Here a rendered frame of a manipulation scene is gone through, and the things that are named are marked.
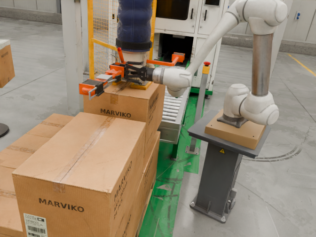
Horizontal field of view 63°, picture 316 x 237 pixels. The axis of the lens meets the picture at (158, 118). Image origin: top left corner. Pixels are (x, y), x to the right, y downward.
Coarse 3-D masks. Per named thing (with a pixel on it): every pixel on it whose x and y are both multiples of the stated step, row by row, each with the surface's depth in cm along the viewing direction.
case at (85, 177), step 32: (64, 128) 134; (96, 128) 136; (128, 128) 140; (32, 160) 108; (64, 160) 110; (96, 160) 112; (128, 160) 117; (32, 192) 102; (64, 192) 99; (96, 192) 96; (128, 192) 129; (32, 224) 110; (64, 224) 107; (96, 224) 103
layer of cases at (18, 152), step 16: (32, 128) 208; (48, 128) 211; (16, 144) 186; (32, 144) 188; (0, 160) 169; (16, 160) 170; (144, 160) 183; (0, 176) 155; (144, 176) 174; (0, 192) 144; (144, 192) 187; (0, 208) 134; (16, 208) 135; (0, 224) 125; (16, 224) 126; (128, 224) 145
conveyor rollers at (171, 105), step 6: (162, 66) 422; (168, 66) 422; (174, 66) 428; (180, 66) 428; (168, 96) 299; (180, 96) 304; (168, 102) 283; (174, 102) 289; (180, 102) 288; (168, 108) 274; (174, 108) 273; (168, 114) 257; (174, 114) 257; (168, 120) 242; (174, 120) 248
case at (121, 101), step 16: (96, 96) 152; (112, 96) 150; (128, 96) 148; (144, 96) 149; (160, 96) 187; (96, 112) 157; (112, 112) 154; (128, 112) 152; (144, 112) 150; (160, 112) 201; (144, 144) 159
